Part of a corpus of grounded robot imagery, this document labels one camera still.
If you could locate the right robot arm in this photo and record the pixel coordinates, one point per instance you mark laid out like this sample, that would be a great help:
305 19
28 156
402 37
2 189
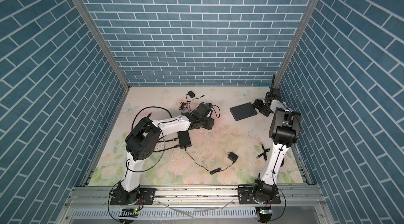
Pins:
284 132

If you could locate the aluminium rail frame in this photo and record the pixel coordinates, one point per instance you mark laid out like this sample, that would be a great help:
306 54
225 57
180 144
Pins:
220 204

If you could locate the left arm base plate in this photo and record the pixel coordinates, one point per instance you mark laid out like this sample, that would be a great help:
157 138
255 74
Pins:
132 196

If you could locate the black power adapter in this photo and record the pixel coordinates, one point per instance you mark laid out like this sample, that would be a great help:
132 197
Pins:
186 105
231 156

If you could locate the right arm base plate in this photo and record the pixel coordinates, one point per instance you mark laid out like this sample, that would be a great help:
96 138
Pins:
258 195

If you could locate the black router box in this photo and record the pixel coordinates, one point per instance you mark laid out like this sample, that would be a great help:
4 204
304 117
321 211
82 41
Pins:
243 111

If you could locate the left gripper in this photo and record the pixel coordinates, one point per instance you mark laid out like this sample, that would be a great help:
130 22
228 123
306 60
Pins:
211 123

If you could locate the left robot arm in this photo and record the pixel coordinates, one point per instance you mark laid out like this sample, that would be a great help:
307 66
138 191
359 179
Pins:
142 140

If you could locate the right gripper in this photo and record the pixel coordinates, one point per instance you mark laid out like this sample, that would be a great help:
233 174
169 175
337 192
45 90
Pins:
257 104

